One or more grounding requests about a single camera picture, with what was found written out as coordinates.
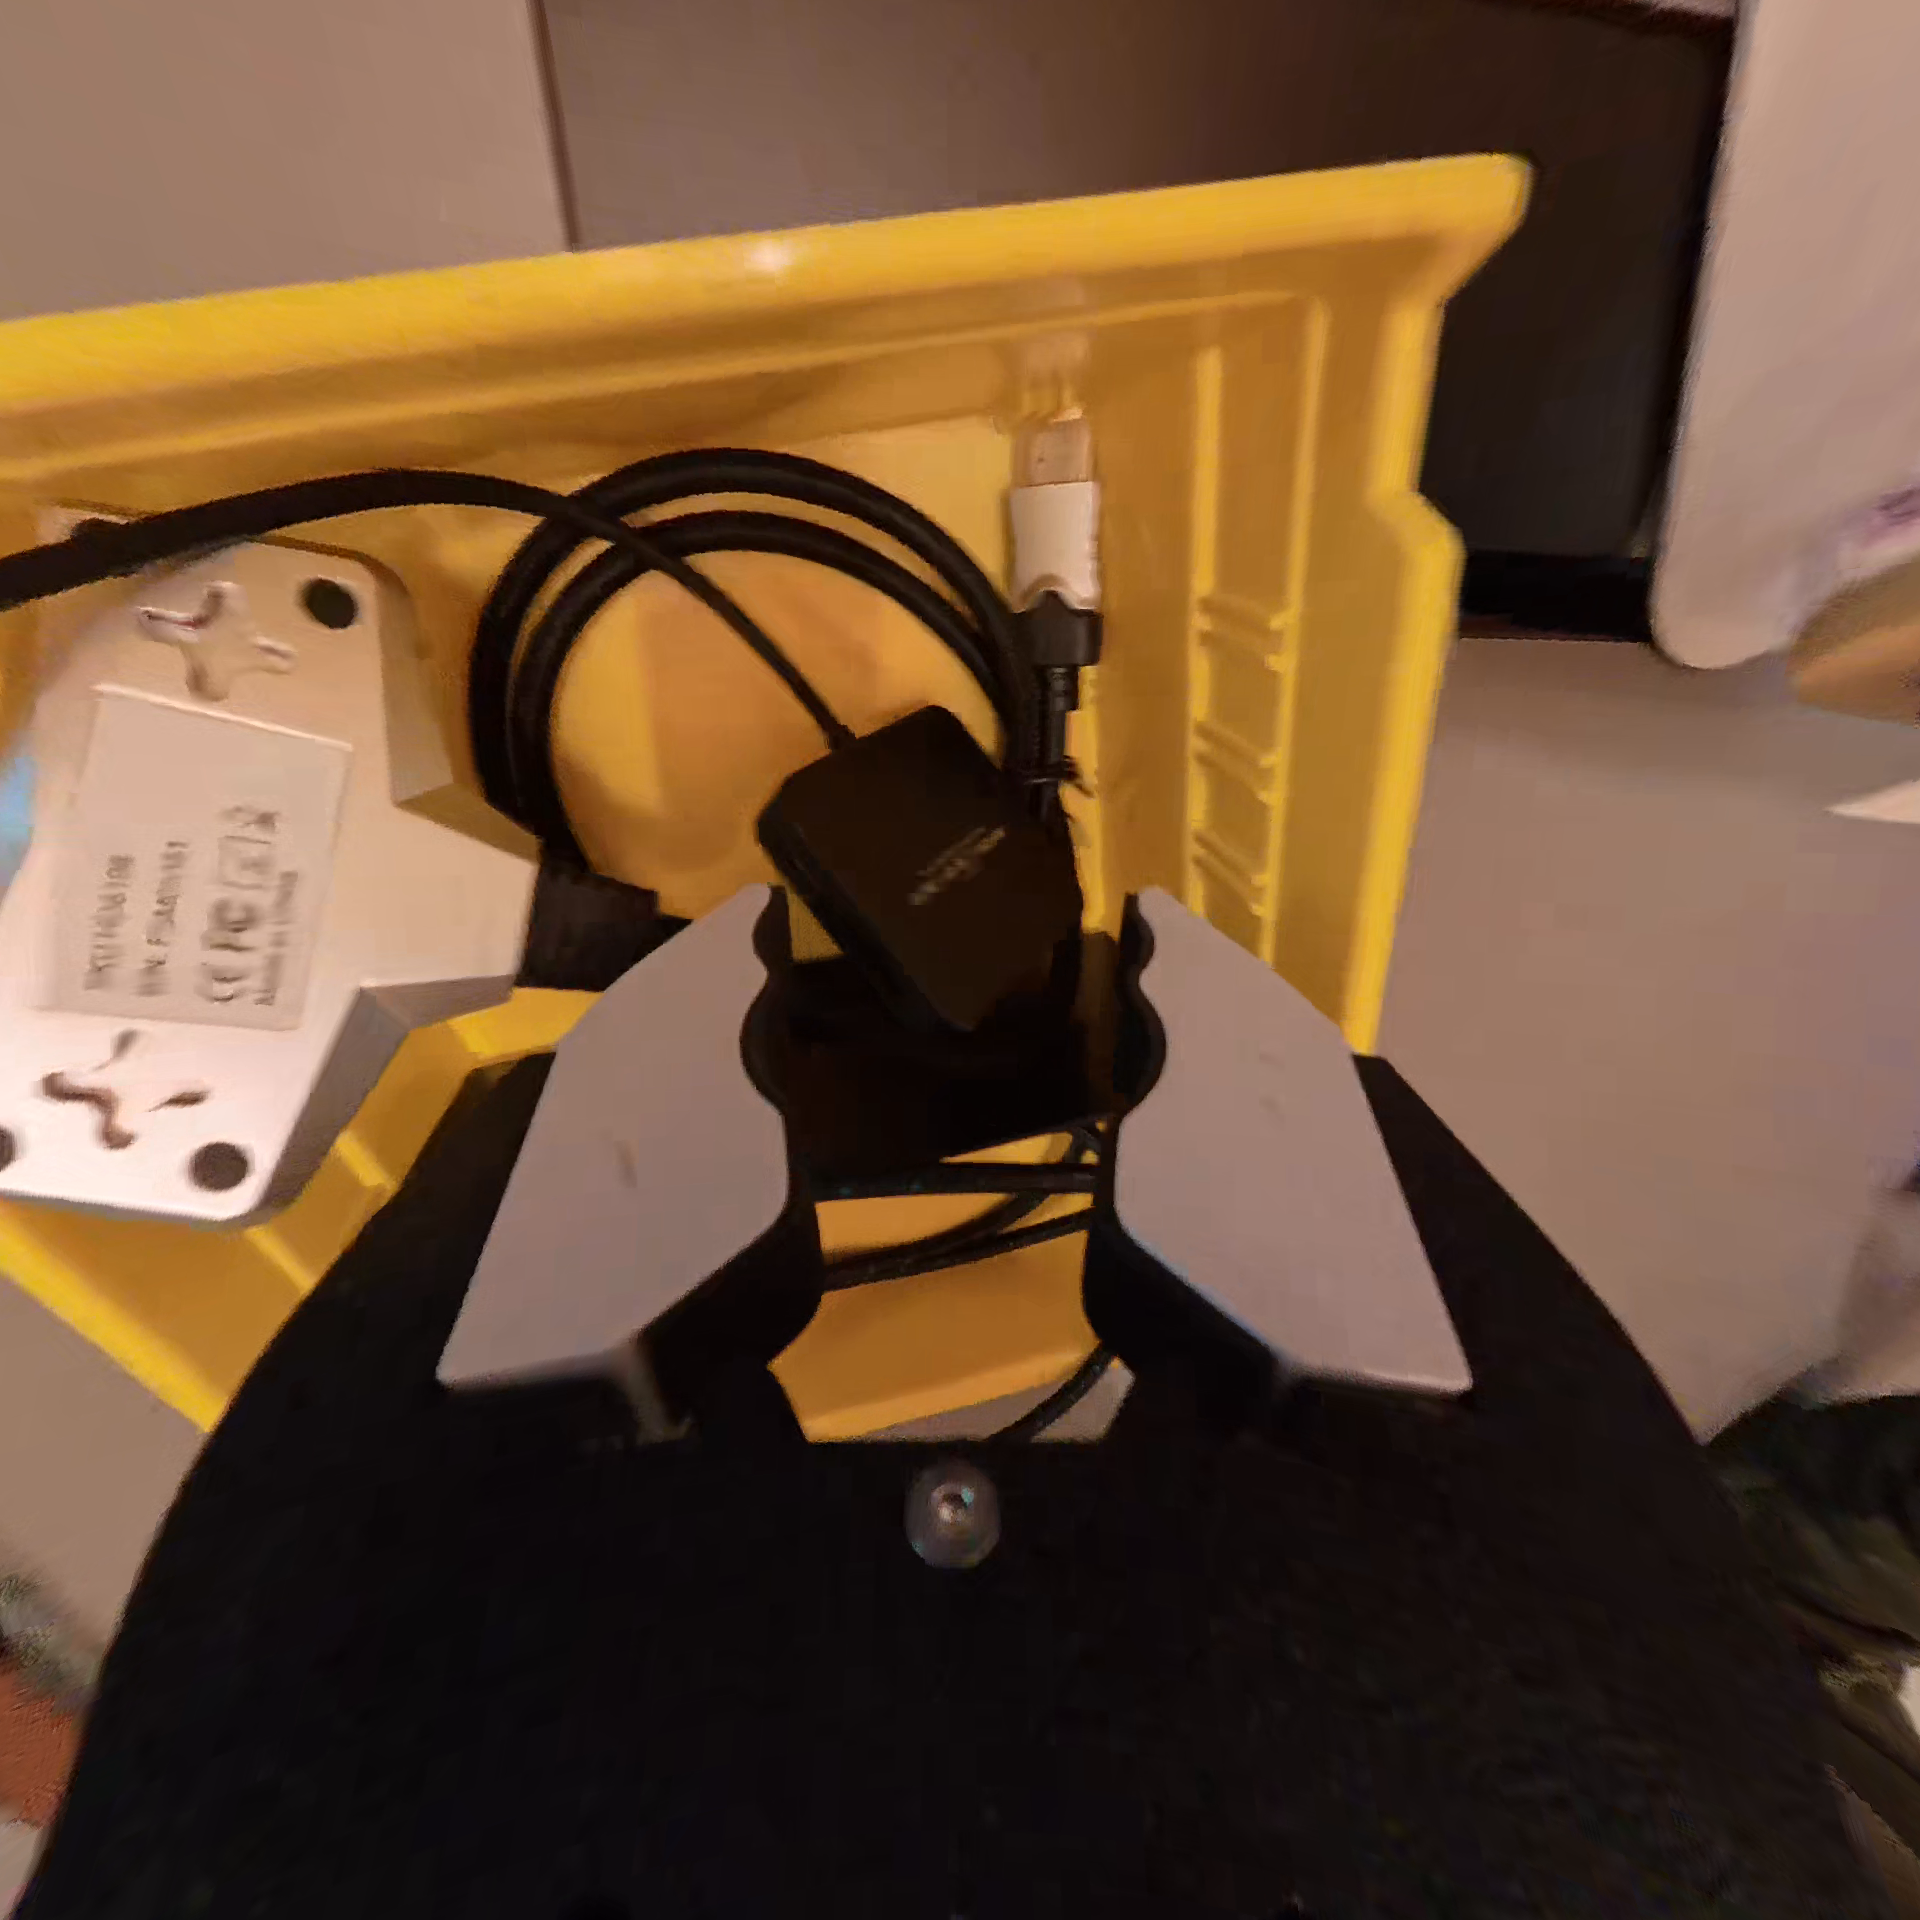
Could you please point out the black adapter box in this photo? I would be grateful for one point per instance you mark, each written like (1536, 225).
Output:
(930, 855)

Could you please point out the dark panel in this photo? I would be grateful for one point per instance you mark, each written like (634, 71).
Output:
(1574, 376)

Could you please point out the silver metal labelled device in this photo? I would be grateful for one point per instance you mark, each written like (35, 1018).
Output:
(194, 901)

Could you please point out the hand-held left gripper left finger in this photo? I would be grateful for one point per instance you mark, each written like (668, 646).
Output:
(629, 1141)

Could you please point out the white blurred object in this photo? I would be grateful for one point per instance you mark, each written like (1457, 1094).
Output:
(1785, 300)

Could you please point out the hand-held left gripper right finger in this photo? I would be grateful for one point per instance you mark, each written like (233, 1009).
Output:
(1276, 1172)

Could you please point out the yellow plastic bin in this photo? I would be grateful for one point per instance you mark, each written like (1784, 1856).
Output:
(840, 360)

